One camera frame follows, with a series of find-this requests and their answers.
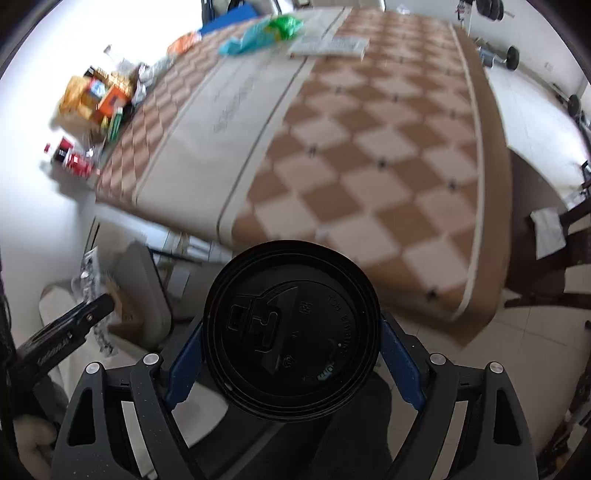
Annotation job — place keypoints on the brown checkered tablecloth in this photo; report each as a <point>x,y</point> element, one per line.
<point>395,158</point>

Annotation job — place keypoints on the green teal snack bag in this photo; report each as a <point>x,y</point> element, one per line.
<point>264,34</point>

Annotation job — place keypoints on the black plastic bowl lid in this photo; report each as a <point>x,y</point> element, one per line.
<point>292,329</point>

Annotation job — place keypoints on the orange snack bag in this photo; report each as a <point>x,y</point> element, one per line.
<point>183,43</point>

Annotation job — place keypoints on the white medicine box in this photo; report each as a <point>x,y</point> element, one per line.
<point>337,46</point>

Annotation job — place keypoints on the blue folder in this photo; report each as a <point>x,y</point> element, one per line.
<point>236,15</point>

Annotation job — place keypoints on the black barbell weight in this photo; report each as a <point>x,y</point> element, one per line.
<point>512,59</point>

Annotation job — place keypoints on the dark wooden chair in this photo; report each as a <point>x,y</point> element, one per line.
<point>541,282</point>

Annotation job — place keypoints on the gloved left hand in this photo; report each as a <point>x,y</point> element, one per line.
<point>33,434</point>

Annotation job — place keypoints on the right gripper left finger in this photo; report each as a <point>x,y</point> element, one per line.
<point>93,442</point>

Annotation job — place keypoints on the beige padded chair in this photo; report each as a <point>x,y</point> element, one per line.
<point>135,273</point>

